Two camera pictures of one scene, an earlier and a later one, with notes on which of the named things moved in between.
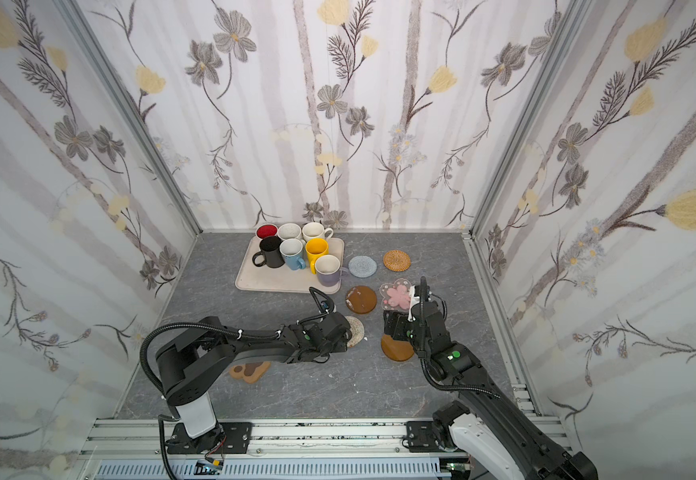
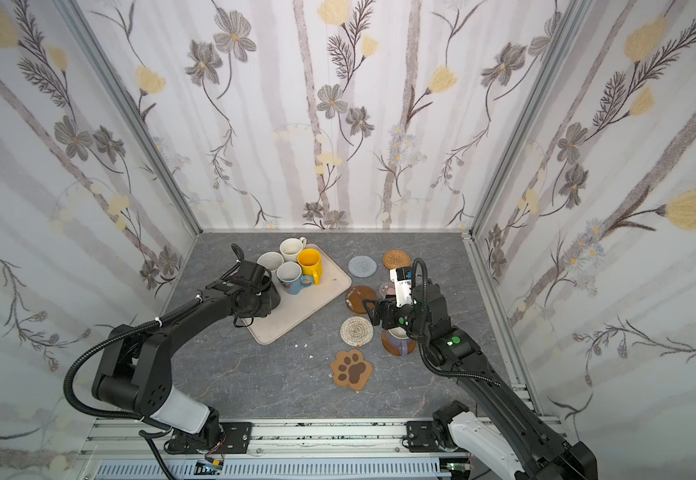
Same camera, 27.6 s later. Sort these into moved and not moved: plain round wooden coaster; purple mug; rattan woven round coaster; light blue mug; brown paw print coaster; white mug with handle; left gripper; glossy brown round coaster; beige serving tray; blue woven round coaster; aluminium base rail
Moved: beige serving tray; white mug with handle; purple mug; light blue mug; brown paw print coaster; left gripper
Not moved: plain round wooden coaster; aluminium base rail; rattan woven round coaster; blue woven round coaster; glossy brown round coaster
